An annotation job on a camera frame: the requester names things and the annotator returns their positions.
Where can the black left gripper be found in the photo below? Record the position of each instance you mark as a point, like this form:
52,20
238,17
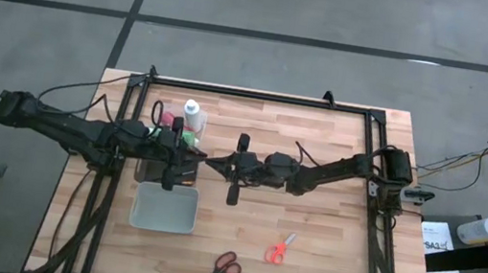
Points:
171,154

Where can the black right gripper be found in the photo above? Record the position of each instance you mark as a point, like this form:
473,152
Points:
246,168

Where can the green paint bottle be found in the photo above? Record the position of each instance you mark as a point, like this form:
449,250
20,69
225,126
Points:
190,139

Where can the white paint bottle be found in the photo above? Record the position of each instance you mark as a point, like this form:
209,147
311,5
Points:
191,114

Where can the red paint bottle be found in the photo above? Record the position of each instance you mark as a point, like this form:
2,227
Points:
167,119

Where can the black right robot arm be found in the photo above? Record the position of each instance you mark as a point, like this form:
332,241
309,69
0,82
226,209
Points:
331,169

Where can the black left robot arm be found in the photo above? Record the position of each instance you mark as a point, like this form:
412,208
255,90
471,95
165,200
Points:
71,127

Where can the dark grey plastic bin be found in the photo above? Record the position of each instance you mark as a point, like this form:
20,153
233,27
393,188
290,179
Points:
149,173

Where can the clear plastic bin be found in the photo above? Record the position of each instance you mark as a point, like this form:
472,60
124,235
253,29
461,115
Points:
173,107

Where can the light grey plastic bin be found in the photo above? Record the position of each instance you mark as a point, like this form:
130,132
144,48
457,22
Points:
165,207

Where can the orange scissors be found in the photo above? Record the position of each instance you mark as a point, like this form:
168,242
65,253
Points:
285,245

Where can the black clamp device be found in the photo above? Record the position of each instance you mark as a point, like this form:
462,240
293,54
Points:
419,195

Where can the white paper sheet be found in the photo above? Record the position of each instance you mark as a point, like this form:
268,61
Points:
437,235

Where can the clear plastic jar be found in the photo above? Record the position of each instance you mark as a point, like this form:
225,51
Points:
482,231

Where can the black aluminium table frame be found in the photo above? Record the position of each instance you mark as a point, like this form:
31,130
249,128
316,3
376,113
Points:
193,85

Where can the black frame clamp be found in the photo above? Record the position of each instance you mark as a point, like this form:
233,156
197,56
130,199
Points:
328,99
153,72

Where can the silver mounting bracket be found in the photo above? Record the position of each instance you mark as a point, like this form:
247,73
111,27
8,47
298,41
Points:
372,188

